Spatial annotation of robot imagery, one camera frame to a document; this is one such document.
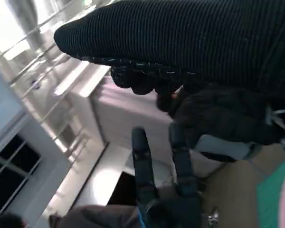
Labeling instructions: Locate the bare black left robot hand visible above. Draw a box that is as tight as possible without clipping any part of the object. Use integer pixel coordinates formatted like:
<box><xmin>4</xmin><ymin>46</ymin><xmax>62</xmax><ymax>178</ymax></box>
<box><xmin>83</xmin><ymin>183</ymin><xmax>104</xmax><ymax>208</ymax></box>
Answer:
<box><xmin>132</xmin><ymin>123</ymin><xmax>202</xmax><ymax>228</ymax></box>

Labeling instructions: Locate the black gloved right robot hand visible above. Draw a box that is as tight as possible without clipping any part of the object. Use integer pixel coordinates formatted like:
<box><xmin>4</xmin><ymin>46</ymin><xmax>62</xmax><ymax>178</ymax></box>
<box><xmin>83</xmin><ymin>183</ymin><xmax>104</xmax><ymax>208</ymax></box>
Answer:
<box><xmin>54</xmin><ymin>0</ymin><xmax>285</xmax><ymax>100</ymax></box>

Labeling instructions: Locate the person in black clothing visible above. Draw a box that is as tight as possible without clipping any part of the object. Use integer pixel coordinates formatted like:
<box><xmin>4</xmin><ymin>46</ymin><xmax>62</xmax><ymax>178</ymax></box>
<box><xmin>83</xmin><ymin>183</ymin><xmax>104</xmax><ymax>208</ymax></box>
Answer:
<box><xmin>156</xmin><ymin>83</ymin><xmax>285</xmax><ymax>162</ymax></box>

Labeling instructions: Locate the green cutting mat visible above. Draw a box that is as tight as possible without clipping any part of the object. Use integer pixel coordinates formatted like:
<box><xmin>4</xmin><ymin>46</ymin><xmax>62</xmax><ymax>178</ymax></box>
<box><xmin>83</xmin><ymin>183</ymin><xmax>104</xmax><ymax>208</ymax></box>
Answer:
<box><xmin>256</xmin><ymin>156</ymin><xmax>285</xmax><ymax>228</ymax></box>

